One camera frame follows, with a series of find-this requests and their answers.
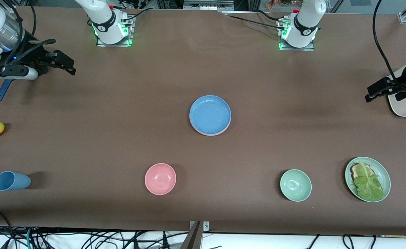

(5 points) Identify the blue plate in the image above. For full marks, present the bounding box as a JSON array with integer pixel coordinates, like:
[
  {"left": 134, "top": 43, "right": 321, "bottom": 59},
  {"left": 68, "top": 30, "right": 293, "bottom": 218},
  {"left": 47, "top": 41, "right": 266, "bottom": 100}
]
[{"left": 189, "top": 95, "right": 232, "bottom": 135}]

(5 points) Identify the beige rounded board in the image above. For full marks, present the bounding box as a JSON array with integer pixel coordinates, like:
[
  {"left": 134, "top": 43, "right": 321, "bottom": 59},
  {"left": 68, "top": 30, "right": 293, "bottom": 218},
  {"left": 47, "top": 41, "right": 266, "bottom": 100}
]
[{"left": 387, "top": 66, "right": 406, "bottom": 118}]

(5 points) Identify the kiwi slice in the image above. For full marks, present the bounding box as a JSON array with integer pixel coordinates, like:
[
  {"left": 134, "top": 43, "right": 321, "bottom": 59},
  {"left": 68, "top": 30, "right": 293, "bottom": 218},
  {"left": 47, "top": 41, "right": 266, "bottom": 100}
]
[{"left": 350, "top": 163, "right": 374, "bottom": 181}]

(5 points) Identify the green plate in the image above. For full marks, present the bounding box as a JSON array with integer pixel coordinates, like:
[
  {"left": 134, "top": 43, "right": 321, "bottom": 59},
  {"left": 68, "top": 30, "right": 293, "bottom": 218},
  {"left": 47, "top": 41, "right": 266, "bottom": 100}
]
[{"left": 344, "top": 157, "right": 391, "bottom": 203}]

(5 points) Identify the white power strip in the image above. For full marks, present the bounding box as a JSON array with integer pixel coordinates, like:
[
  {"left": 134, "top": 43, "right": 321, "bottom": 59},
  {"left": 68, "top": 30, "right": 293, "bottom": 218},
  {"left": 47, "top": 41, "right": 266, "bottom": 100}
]
[{"left": 119, "top": 0, "right": 149, "bottom": 10}]

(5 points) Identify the green lettuce leaf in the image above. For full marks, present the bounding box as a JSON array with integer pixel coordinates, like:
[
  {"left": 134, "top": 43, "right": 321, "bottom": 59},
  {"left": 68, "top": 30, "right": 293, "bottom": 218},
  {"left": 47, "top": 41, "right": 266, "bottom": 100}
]
[{"left": 353, "top": 162, "right": 386, "bottom": 202}]

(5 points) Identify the small green bowl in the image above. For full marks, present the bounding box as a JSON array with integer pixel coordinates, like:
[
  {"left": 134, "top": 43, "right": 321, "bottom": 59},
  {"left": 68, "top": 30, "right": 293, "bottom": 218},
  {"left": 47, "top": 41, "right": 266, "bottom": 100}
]
[{"left": 280, "top": 169, "right": 312, "bottom": 202}]

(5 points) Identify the blue cup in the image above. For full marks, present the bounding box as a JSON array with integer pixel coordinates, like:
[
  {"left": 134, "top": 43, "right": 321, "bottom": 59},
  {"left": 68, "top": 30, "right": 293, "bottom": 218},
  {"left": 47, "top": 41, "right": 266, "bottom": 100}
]
[{"left": 0, "top": 171, "right": 31, "bottom": 191}]

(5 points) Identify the colourful toy food pile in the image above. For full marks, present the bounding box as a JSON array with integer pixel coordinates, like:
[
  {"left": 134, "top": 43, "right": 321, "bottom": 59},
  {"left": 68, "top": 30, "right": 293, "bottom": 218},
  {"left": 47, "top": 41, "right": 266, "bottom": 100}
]
[{"left": 267, "top": 0, "right": 305, "bottom": 10}]

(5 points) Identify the small pink bowl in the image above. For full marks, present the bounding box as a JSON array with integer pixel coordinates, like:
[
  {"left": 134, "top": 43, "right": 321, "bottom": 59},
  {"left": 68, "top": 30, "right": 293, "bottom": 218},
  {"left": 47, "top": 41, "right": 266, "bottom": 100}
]
[{"left": 144, "top": 163, "right": 177, "bottom": 196}]

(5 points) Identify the grey metal box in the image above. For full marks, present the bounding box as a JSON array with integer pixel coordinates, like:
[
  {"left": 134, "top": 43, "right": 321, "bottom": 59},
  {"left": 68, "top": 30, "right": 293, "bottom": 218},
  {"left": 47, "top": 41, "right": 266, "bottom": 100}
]
[{"left": 183, "top": 0, "right": 235, "bottom": 13}]

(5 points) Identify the brown angled bar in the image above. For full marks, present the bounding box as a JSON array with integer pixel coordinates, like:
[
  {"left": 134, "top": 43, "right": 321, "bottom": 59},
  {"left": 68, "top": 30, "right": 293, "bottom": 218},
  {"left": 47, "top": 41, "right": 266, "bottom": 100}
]
[{"left": 179, "top": 221, "right": 203, "bottom": 249}]

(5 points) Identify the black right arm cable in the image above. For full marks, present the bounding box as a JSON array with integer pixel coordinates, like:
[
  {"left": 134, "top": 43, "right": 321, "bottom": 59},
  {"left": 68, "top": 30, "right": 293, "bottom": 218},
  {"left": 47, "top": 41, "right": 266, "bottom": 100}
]
[{"left": 2, "top": 0, "right": 57, "bottom": 66}]

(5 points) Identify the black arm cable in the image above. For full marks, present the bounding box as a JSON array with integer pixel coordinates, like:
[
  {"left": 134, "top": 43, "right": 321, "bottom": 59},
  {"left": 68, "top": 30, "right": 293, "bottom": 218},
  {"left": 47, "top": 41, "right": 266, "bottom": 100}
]
[
  {"left": 373, "top": 0, "right": 406, "bottom": 92},
  {"left": 2, "top": 0, "right": 57, "bottom": 66}
]

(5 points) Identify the black saucepan blue handle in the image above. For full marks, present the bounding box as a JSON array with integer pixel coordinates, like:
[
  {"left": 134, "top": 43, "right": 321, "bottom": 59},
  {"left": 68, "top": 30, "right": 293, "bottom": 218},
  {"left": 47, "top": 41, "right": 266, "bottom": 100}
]
[{"left": 0, "top": 79, "right": 15, "bottom": 103}]

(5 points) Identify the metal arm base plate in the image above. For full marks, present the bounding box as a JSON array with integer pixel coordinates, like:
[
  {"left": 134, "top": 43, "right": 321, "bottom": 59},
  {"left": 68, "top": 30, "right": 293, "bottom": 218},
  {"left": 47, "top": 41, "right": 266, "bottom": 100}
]
[
  {"left": 96, "top": 16, "right": 134, "bottom": 47},
  {"left": 279, "top": 19, "right": 315, "bottom": 52}
]

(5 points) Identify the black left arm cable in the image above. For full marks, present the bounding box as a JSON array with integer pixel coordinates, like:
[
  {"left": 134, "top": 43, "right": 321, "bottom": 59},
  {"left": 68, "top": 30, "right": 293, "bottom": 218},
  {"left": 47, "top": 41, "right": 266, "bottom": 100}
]
[{"left": 373, "top": 0, "right": 406, "bottom": 92}]

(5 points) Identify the black table cable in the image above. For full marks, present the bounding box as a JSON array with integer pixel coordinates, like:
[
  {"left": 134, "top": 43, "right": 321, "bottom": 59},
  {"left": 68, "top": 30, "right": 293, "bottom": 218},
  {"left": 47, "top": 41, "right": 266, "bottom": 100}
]
[
  {"left": 223, "top": 13, "right": 286, "bottom": 31},
  {"left": 122, "top": 8, "right": 155, "bottom": 22},
  {"left": 255, "top": 10, "right": 283, "bottom": 22}
]

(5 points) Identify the small metal bracket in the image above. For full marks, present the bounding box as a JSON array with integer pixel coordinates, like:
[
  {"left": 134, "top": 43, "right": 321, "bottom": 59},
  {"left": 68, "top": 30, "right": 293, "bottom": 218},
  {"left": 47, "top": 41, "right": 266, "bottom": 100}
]
[{"left": 189, "top": 221, "right": 209, "bottom": 233}]

